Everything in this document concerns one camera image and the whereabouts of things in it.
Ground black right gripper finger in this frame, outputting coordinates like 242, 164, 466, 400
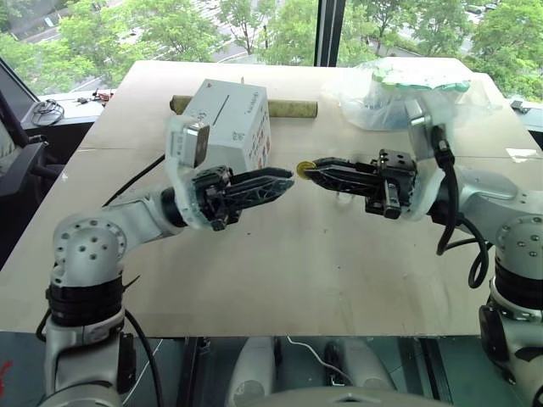
311, 165, 385, 201
311, 156, 379, 171

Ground grey rounded robot leg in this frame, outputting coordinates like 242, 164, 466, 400
223, 337, 277, 407
324, 337, 398, 393

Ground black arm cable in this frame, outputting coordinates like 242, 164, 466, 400
431, 125, 495, 290
101, 153, 166, 209

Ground thin white wire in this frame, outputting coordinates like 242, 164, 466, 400
286, 335, 345, 387

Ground white box with slot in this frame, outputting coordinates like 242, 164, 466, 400
180, 78, 272, 173

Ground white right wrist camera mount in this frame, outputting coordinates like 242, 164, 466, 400
404, 98, 458, 222

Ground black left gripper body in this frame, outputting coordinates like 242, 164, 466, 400
191, 164, 242, 232

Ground tangle of dark wires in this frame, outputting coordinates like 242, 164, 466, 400
30, 98, 65, 127

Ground small red and black parts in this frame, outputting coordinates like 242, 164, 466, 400
75, 87, 115, 105

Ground black equipment with antenna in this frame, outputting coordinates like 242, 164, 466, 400
0, 59, 48, 198

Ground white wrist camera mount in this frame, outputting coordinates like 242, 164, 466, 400
404, 98, 458, 222
163, 115, 211, 231

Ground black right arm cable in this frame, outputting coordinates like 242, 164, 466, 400
431, 125, 495, 290

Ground clear plastic bag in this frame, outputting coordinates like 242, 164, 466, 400
321, 58, 473, 131

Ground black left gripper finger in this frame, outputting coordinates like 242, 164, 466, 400
223, 176, 296, 215
228, 166, 294, 187

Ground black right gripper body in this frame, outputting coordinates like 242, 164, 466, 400
363, 148, 419, 220

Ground green and white packet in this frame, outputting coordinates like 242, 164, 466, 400
371, 59, 472, 93

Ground dark window frame post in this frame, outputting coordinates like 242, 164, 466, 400
314, 0, 345, 68

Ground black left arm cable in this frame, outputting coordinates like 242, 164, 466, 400
101, 153, 166, 209

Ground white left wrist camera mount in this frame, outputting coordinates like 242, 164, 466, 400
163, 115, 211, 231

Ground brown cardboard tube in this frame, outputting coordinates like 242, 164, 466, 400
169, 95, 320, 120

